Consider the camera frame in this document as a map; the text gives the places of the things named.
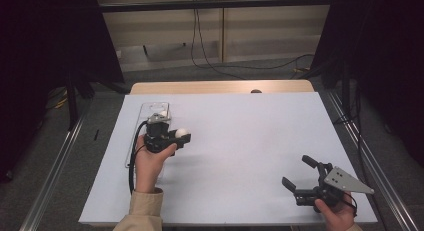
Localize metal floor rail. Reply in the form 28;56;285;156
19;102;88;231
324;90;419;231

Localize wooden table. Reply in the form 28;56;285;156
129;79;315;96

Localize person's right hand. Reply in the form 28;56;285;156
314;192;357;231

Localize thin black stand cable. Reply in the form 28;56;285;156
333;85;369;192

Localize person's left hand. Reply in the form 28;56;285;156
134;134;178;194

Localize yellow cable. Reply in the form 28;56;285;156
46;86;69;110

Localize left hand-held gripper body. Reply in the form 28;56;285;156
143;112;178;155

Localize long black floor cable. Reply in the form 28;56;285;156
190;0;315;81

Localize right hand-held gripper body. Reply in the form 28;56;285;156
294;162;375;214

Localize clear plastic tray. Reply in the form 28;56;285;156
124;101;172;169

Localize black horizontal bar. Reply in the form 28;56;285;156
99;0;334;14

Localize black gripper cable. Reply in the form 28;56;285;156
128;120;150;196
343;191;359;219

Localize black metal stand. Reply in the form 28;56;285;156
339;62;354;117
64;69;132;131

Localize black curtain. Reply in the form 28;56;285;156
309;0;424;169
0;0;126;184

